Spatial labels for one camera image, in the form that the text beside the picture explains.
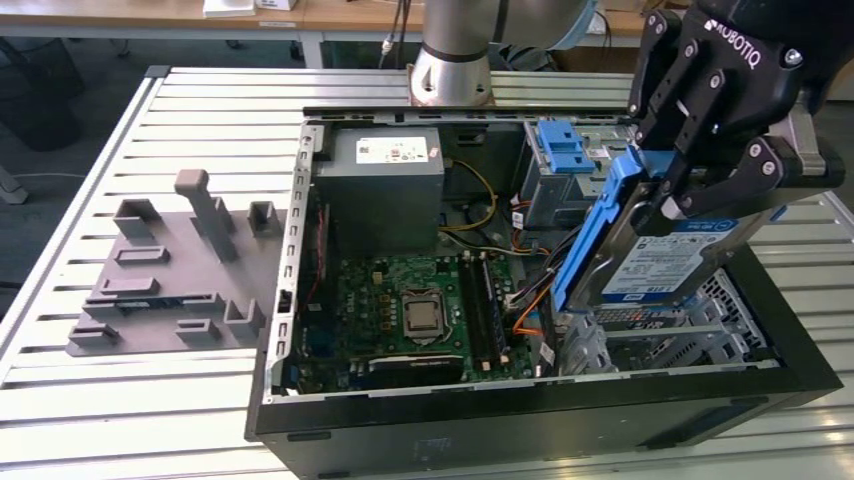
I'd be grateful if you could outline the grey power supply unit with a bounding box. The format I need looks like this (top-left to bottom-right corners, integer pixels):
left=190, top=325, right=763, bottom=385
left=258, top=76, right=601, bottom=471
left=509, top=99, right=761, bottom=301
left=313, top=124, right=448, bottom=257

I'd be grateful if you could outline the green motherboard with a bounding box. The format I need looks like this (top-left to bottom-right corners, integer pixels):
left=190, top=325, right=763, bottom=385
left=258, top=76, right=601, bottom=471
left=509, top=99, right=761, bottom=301
left=297, top=252, right=540, bottom=392

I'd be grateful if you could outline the silver CPU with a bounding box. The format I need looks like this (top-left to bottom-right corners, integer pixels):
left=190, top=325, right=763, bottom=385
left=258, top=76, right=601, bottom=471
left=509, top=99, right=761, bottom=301
left=404, top=299, right=448, bottom=335

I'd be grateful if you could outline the yellow wire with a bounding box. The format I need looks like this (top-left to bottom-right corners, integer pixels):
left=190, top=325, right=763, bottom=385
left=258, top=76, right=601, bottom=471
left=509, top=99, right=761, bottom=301
left=440, top=158, right=501, bottom=234

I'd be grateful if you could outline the orange wire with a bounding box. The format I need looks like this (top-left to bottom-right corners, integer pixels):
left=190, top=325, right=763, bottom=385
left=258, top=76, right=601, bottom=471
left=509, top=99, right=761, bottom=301
left=512, top=305, right=544, bottom=337

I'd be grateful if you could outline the black PC case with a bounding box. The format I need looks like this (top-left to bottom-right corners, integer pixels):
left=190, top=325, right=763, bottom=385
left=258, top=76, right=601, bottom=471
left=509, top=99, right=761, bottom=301
left=243, top=104, right=847, bottom=480

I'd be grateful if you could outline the silver drive cage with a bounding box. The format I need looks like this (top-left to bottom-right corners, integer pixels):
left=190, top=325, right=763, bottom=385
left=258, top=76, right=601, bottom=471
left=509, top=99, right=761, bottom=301
left=518, top=119, right=642, bottom=232

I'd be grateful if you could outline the black graphics card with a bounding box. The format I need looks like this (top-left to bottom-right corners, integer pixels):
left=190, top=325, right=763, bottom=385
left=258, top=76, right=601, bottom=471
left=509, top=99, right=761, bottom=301
left=365, top=351, right=468, bottom=390

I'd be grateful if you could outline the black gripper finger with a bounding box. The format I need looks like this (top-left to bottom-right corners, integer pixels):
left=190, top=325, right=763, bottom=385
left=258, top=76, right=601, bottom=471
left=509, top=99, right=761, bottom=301
left=657, top=67, right=848, bottom=222
left=626, top=8, right=713, bottom=151

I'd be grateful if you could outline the grey parts rack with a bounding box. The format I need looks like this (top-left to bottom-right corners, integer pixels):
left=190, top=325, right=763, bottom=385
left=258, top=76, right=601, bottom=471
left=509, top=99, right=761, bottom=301
left=66, top=168, right=290, bottom=357

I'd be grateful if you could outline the hard disk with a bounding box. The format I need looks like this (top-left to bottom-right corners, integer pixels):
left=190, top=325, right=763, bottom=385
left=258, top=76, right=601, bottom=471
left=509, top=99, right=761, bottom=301
left=552, top=144, right=789, bottom=316

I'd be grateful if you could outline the CPU socket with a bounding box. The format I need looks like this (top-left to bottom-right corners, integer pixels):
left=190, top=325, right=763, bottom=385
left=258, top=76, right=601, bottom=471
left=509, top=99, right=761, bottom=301
left=396, top=286, right=457, bottom=350

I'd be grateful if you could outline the wooden desk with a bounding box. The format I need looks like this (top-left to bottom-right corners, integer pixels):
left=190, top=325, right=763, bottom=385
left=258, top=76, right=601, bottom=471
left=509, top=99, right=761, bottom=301
left=0, top=0, right=309, bottom=44
left=299, top=0, right=710, bottom=76

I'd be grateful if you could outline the black waste bin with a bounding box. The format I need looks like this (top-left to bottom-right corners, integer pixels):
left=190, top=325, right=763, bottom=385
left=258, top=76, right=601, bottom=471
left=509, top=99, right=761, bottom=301
left=0, top=37, right=89, bottom=153

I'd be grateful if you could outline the red wire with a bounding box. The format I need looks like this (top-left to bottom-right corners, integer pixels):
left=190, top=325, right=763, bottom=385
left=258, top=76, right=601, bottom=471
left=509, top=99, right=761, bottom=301
left=298, top=203, right=334, bottom=314

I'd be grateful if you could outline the black wire bundle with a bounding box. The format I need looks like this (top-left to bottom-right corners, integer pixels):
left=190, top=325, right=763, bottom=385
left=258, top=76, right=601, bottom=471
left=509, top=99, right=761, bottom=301
left=513, top=212, right=602, bottom=314

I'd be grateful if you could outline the blue drive latch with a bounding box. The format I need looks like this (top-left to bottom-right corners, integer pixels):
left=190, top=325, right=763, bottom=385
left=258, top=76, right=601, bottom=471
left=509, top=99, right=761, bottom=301
left=536, top=119, right=597, bottom=175

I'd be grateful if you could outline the grey desk foot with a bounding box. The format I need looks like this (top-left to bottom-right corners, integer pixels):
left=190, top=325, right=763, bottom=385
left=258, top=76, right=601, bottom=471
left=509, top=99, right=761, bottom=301
left=0, top=163, right=33, bottom=206

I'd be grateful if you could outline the black RAM slot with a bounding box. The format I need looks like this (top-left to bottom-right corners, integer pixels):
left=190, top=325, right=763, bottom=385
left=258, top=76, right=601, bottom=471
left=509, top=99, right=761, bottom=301
left=460, top=253, right=489, bottom=370

